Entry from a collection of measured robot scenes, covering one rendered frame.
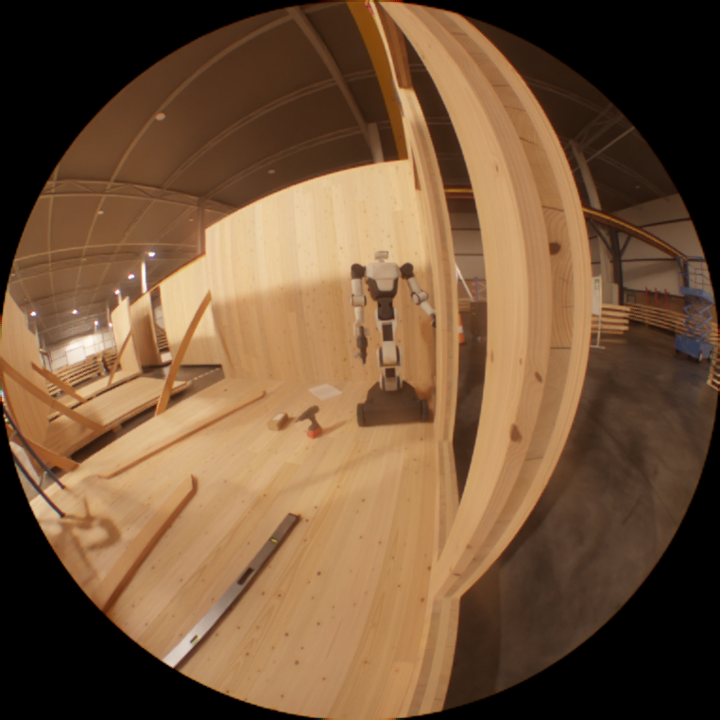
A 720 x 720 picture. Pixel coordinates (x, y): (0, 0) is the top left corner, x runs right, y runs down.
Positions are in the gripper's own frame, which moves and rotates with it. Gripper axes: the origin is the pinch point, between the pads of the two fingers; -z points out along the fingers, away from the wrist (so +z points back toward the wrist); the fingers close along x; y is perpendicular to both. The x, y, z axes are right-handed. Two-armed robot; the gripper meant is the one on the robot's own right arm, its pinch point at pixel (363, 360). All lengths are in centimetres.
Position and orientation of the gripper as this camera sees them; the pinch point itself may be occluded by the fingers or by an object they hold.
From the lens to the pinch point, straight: 170.9
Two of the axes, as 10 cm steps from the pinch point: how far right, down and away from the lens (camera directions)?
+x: 0.4, -1.6, -9.9
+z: -0.8, -9.8, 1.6
